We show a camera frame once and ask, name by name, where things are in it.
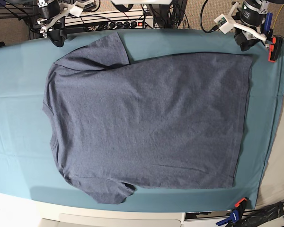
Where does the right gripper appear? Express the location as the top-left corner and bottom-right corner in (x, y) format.
(37, 9), (69, 47)

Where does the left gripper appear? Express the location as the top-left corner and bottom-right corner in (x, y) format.
(234, 23), (269, 51)

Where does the blue grey T-shirt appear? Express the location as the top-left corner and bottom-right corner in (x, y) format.
(43, 33), (253, 204)

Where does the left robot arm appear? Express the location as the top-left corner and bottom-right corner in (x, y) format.
(233, 0), (269, 52)

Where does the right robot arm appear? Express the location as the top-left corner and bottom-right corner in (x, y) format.
(37, 0), (67, 47)

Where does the orange black clamp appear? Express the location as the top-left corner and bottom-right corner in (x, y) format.
(268, 37), (283, 63)

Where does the black power strip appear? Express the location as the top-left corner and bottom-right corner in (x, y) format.
(90, 20), (153, 31)

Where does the teal table cloth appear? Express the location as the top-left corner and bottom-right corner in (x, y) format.
(0, 31), (284, 212)

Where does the blue orange clamp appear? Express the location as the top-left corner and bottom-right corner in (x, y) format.
(216, 197), (249, 227)

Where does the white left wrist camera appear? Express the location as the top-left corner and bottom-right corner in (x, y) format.
(214, 14), (235, 34)

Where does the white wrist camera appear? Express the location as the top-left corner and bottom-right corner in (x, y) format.
(214, 14), (235, 34)
(68, 2), (84, 17)

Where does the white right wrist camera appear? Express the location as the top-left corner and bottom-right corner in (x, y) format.
(68, 2), (84, 17)

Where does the yellow cable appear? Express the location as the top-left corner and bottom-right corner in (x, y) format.
(273, 3), (284, 24)

